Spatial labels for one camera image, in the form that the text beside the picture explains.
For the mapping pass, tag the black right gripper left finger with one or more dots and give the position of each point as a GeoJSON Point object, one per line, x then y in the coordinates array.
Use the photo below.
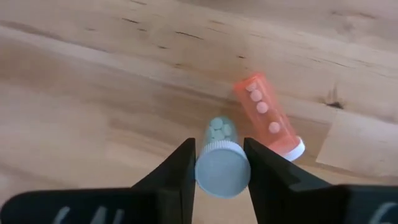
{"type": "Point", "coordinates": [174, 186]}

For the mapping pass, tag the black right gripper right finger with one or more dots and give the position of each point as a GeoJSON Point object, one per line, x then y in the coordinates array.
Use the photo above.
{"type": "Point", "coordinates": [270, 186]}

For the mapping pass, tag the small green pill bottle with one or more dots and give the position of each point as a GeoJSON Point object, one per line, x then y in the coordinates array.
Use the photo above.
{"type": "Point", "coordinates": [222, 171]}

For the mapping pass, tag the small red pill bottle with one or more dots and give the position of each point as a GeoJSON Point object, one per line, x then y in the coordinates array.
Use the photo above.
{"type": "Point", "coordinates": [264, 115]}

